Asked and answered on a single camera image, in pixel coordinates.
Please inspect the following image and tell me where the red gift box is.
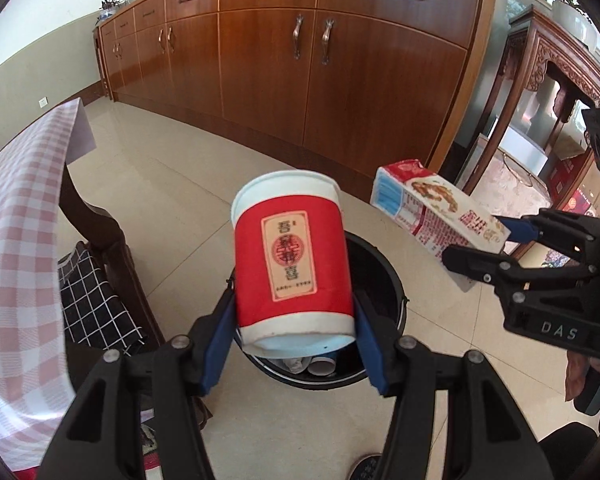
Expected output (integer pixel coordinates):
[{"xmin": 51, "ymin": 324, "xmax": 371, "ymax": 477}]
[{"xmin": 548, "ymin": 157, "xmax": 594, "ymax": 212}]

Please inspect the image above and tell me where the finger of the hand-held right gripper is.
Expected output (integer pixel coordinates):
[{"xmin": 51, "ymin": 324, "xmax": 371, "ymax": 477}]
[
  {"xmin": 441, "ymin": 245, "xmax": 600, "ymax": 311},
  {"xmin": 500, "ymin": 208, "xmax": 600, "ymax": 263}
]

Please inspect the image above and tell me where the wooden sideboard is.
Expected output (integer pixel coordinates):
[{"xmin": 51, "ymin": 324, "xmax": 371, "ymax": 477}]
[{"xmin": 92, "ymin": 0, "xmax": 498, "ymax": 181}]

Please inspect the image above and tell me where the person's dark shoe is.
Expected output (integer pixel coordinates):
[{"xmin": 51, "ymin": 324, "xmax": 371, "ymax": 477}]
[{"xmin": 350, "ymin": 454, "xmax": 383, "ymax": 480}]

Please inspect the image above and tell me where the plant in white pot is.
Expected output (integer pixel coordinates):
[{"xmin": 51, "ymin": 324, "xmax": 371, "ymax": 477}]
[{"xmin": 500, "ymin": 0, "xmax": 600, "ymax": 52}]

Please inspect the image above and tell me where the black checked seat cushion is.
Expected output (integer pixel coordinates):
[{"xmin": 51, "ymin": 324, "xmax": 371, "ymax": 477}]
[{"xmin": 57, "ymin": 241, "xmax": 148, "ymax": 351}]

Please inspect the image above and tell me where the red paper cup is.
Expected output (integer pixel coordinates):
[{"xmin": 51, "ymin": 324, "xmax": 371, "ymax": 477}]
[{"xmin": 231, "ymin": 170, "xmax": 357, "ymax": 359}]

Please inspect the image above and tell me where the person's dark trouser leg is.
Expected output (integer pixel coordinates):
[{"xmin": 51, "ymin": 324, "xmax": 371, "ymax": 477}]
[{"xmin": 537, "ymin": 422, "xmax": 600, "ymax": 480}]

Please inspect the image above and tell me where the carved wooden stand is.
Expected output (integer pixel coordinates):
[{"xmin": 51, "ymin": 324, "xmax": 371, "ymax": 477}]
[{"xmin": 454, "ymin": 5, "xmax": 600, "ymax": 211}]

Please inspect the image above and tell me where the blue paper cup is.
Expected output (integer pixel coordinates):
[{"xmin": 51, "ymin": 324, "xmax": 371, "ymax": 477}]
[{"xmin": 307, "ymin": 352, "xmax": 337, "ymax": 377}]

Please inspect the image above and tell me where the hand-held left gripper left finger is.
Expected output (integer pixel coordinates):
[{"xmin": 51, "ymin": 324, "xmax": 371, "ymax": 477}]
[{"xmin": 39, "ymin": 280, "xmax": 237, "ymax": 480}]

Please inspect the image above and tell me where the pink checked tablecloth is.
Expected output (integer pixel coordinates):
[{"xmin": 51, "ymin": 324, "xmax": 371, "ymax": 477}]
[{"xmin": 0, "ymin": 99, "xmax": 98, "ymax": 480}]

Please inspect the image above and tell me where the potted plant in grey bowl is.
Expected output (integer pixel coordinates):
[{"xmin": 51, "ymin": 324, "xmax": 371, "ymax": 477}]
[{"xmin": 100, "ymin": 0, "xmax": 132, "ymax": 18}]

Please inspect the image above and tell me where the wooden chair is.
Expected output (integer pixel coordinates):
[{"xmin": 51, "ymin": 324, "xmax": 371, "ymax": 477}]
[{"xmin": 59, "ymin": 160, "xmax": 213, "ymax": 431}]

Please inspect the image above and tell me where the black trash bin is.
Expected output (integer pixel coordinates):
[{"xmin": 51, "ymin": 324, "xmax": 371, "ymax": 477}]
[{"xmin": 227, "ymin": 230, "xmax": 409, "ymax": 392}]

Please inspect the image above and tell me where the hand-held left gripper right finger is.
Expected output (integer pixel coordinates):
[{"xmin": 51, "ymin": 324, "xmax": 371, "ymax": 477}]
[{"xmin": 352, "ymin": 290, "xmax": 555, "ymax": 480}]

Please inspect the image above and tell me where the red and white carton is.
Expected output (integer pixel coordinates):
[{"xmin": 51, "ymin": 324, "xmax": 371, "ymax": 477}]
[{"xmin": 370, "ymin": 159, "xmax": 511, "ymax": 292}]

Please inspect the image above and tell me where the person's right hand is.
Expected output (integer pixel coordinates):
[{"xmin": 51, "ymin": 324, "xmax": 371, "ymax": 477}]
[{"xmin": 566, "ymin": 350, "xmax": 598, "ymax": 402}]

